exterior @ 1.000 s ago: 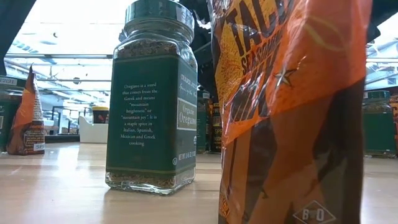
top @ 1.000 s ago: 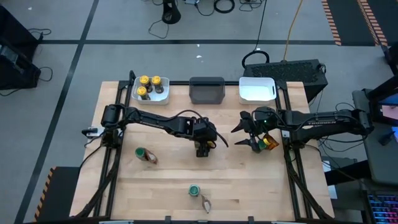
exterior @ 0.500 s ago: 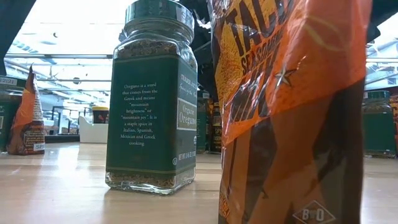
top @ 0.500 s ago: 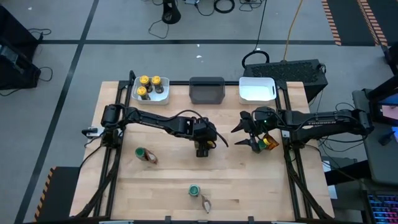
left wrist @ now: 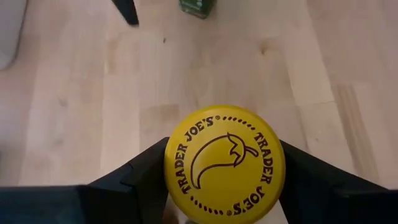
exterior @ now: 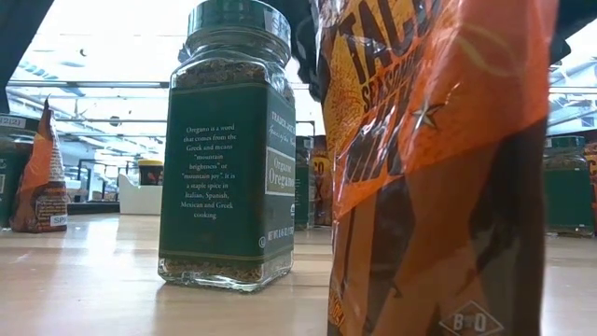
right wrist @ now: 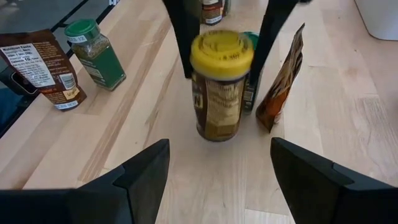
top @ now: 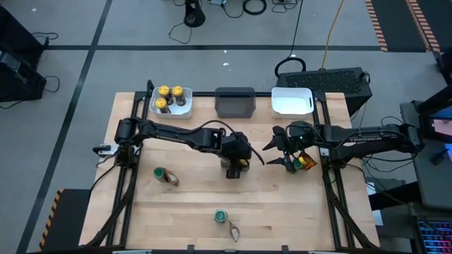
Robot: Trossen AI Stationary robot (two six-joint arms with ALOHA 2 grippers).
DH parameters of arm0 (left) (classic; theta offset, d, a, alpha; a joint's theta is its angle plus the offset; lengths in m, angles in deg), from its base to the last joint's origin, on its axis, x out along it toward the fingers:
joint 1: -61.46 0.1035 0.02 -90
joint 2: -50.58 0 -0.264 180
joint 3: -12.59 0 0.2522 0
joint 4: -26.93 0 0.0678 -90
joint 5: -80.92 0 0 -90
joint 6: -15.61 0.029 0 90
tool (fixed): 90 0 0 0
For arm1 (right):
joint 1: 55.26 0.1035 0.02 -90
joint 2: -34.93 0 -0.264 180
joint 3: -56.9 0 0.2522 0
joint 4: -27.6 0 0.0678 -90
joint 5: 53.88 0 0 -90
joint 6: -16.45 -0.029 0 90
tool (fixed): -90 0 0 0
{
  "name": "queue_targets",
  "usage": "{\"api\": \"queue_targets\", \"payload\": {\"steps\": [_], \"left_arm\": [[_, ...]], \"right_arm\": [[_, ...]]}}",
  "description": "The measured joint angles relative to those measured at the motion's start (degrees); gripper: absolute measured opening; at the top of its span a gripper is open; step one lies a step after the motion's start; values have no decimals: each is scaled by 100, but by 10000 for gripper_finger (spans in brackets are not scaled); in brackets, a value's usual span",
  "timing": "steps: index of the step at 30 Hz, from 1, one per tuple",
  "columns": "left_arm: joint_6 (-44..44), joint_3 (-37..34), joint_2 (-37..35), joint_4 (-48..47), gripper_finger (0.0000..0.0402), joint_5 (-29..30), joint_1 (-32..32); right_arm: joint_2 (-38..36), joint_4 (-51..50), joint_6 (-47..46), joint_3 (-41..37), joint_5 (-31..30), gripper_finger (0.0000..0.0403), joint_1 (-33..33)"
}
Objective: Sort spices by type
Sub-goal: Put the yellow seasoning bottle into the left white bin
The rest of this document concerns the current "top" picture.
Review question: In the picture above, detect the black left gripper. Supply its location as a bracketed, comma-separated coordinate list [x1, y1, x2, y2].
[221, 131, 253, 180]

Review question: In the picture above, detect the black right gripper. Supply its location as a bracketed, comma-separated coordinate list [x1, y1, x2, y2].
[262, 120, 321, 174]

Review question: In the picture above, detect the orange taco seasoning packet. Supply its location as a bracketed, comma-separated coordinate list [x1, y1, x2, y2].
[164, 169, 180, 187]
[299, 150, 318, 171]
[227, 220, 242, 243]

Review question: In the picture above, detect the white plastic bin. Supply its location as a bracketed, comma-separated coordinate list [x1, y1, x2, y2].
[148, 86, 194, 120]
[270, 87, 315, 120]

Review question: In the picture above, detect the dark grey plastic bin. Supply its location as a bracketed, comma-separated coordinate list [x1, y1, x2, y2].
[214, 86, 256, 119]

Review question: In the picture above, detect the black perforated computer case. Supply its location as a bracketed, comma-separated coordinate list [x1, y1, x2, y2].
[274, 66, 374, 118]

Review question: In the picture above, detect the grey desk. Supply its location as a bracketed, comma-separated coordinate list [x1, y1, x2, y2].
[399, 99, 452, 212]

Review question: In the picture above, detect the black stand base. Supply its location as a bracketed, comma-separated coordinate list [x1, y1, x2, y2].
[183, 0, 207, 29]

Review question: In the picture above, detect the black computer monitor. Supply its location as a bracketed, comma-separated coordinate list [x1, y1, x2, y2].
[418, 85, 452, 144]

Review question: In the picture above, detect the black hazard-striped floor mat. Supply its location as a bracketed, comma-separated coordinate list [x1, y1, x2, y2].
[364, 0, 442, 54]
[37, 188, 93, 254]

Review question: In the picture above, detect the backlit rainbow keyboard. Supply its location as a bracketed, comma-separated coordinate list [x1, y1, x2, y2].
[416, 219, 452, 254]

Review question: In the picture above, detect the black equipment case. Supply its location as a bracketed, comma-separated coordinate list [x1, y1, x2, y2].
[0, 49, 48, 103]
[0, 5, 46, 61]

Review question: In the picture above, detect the black aluminium table frame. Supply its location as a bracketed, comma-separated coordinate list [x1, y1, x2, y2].
[79, 79, 381, 254]

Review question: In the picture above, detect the black looped floor cable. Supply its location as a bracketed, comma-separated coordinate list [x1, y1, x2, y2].
[273, 0, 307, 80]

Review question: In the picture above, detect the yellow cable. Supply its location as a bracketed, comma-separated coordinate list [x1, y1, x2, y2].
[321, 0, 345, 70]

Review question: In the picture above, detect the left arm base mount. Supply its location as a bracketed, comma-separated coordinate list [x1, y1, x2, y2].
[92, 143, 120, 159]

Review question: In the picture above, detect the black cable coil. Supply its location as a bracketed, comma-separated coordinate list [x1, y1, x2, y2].
[242, 0, 268, 16]

